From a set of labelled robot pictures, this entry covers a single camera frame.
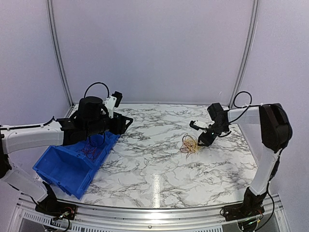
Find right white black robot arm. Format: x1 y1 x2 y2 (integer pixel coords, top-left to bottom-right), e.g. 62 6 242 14
190 100 293 217

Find left aluminium corner post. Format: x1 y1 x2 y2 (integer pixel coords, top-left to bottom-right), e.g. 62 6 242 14
46 0 74 107

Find blue bin near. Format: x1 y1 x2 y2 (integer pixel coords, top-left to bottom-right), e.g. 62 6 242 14
33 146 98 199

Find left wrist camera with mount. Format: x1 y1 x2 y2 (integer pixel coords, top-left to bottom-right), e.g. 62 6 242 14
104 91 123 118

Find coloured wire bundle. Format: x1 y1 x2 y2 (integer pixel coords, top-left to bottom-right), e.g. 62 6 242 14
179 132 202 161

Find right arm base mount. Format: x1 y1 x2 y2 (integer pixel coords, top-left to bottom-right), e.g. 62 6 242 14
220 188 267 221

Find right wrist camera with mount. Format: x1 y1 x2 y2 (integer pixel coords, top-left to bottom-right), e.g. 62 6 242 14
189 120 208 131

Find right aluminium corner post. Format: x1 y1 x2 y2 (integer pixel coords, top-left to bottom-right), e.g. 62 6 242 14
228 0 260 108

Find aluminium front frame rail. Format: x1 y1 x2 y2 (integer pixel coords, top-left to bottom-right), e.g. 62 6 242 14
8 194 291 232

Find red wires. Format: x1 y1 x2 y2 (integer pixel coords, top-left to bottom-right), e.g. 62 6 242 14
79 137 104 161

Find blue bin far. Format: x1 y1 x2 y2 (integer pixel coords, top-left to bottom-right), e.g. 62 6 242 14
92 131 120 150

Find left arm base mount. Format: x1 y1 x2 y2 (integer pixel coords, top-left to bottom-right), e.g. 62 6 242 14
33 182 77 220

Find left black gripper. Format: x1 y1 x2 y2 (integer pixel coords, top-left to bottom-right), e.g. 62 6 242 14
84 112 132 137

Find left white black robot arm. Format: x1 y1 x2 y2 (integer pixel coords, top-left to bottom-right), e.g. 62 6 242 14
0 91 133 215

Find blue bin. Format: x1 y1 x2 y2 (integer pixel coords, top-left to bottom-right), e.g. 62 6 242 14
55 135 112 167
92 131 120 150
33 146 98 199

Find blue bin middle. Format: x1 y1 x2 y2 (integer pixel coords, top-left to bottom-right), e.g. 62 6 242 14
55 135 112 167

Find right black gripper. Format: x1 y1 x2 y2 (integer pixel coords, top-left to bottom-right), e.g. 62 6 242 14
197 122 228 146

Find aluminium corner post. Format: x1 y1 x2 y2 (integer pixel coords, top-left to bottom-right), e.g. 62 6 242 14
46 0 74 107
228 0 260 108

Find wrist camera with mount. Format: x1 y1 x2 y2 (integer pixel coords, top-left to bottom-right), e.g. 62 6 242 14
104 91 123 118
189 120 208 131

